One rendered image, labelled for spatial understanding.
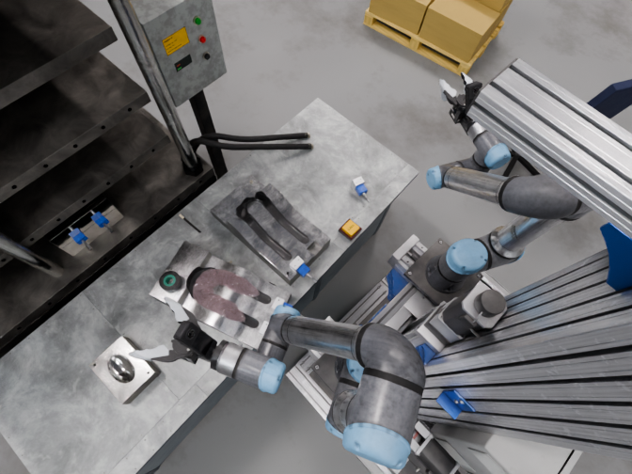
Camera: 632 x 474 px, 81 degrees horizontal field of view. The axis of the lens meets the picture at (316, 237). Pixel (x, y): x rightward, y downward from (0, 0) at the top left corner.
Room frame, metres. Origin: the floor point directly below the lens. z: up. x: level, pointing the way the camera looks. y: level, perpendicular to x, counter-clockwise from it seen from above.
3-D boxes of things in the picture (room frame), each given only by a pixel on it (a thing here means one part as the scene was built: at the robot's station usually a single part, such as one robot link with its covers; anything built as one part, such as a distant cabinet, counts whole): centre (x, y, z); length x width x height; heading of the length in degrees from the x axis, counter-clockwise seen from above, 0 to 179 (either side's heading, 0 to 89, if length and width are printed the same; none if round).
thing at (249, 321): (0.34, 0.33, 0.88); 0.34 x 0.15 x 0.07; 72
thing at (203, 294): (0.35, 0.34, 0.90); 0.26 x 0.18 x 0.08; 72
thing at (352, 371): (0.10, -0.20, 1.20); 0.13 x 0.12 x 0.14; 166
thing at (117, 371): (0.01, 0.66, 0.83); 0.20 x 0.15 x 0.07; 55
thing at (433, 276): (0.49, -0.51, 1.09); 0.15 x 0.15 x 0.10
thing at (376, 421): (-0.02, -0.17, 1.41); 0.15 x 0.12 x 0.55; 166
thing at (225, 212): (0.68, 0.21, 0.87); 0.50 x 0.26 x 0.14; 55
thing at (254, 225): (0.67, 0.21, 0.92); 0.35 x 0.16 x 0.09; 55
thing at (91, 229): (0.70, 1.18, 0.87); 0.50 x 0.27 x 0.17; 55
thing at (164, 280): (0.35, 0.55, 0.93); 0.08 x 0.08 x 0.04
